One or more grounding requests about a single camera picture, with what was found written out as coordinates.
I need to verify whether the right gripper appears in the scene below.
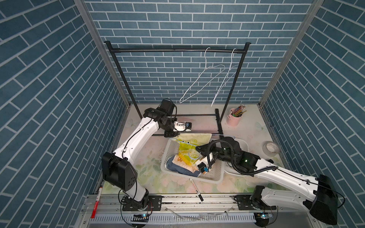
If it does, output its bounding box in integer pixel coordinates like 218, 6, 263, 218
195, 141, 235, 165

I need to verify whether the yellow green patterned towel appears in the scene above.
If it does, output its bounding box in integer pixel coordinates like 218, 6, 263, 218
174, 133, 212, 166

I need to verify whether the orange patterned towel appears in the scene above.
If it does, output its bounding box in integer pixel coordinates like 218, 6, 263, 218
173, 155, 198, 172

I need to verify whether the blue patterned towel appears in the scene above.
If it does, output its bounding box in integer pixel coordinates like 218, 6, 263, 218
165, 155, 201, 177

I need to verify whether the light blue wire hanger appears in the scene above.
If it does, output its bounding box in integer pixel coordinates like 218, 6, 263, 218
175, 134, 240, 175

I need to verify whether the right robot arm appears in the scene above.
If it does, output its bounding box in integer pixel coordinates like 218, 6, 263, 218
195, 137, 343, 225

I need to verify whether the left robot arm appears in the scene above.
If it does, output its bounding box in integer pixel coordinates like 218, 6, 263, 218
101, 98, 178, 208

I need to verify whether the white perforated plastic basket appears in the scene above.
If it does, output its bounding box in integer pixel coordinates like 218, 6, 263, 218
160, 138, 224, 184

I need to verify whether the white rectangular tray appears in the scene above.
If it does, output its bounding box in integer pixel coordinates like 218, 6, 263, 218
224, 138, 250, 177

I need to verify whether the pink pencil cup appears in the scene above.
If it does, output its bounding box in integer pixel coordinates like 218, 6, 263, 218
226, 104, 246, 126

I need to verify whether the black tipped marker pen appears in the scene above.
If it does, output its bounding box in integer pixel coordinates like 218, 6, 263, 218
189, 179, 204, 202

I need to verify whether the clear tape roll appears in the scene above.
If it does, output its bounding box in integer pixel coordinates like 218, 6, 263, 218
262, 141, 281, 157

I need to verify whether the black metal clothes rack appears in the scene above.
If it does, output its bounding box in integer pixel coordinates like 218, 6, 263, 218
104, 41, 251, 138

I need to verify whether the red marker pen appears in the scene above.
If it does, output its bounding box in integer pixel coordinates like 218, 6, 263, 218
90, 187, 103, 219

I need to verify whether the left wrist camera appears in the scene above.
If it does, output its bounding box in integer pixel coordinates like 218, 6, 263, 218
173, 121, 192, 132

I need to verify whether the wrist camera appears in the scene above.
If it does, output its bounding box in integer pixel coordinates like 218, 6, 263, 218
173, 121, 192, 132
197, 153, 213, 174

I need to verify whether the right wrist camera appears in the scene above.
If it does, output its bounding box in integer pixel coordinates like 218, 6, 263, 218
197, 153, 213, 174

